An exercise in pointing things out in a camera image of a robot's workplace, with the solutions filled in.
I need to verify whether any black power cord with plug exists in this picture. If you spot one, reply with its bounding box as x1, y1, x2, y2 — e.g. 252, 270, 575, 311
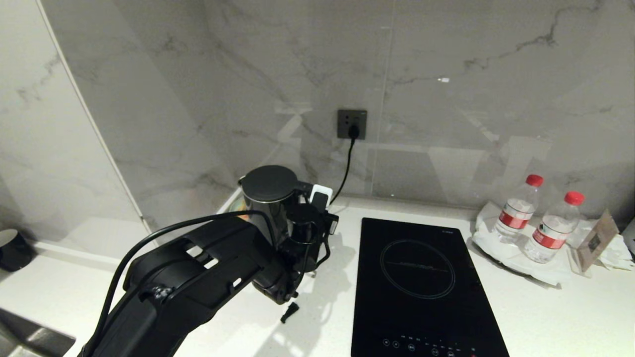
328, 124, 361, 206

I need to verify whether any steel electric kettle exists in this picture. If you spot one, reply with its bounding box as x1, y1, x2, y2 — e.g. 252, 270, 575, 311
240, 165, 314, 248

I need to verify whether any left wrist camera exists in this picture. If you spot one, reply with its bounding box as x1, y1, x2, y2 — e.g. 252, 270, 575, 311
309, 183, 334, 211

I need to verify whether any grey wall socket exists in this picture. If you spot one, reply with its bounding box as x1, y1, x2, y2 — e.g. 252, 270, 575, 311
337, 110, 368, 140

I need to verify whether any black induction cooktop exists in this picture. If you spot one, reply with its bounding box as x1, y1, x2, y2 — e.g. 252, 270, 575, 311
351, 217, 510, 357

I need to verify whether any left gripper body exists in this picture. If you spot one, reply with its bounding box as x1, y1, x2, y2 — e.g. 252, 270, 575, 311
286, 202, 340, 272

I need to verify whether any steel sink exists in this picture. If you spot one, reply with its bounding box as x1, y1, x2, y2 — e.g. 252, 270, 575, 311
0, 307, 76, 357

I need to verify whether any brown card in clear stand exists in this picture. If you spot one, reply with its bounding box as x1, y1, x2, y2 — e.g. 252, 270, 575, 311
569, 209, 621, 274

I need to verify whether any black round cup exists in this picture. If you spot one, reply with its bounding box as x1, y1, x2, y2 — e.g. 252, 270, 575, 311
0, 229, 36, 273

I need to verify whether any water bottle with red cap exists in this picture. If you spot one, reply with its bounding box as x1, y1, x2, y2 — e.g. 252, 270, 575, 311
524, 191, 586, 264
495, 174, 544, 244

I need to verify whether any white crumpled cloth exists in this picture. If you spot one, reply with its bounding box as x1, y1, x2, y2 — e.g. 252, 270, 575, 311
470, 200, 635, 289

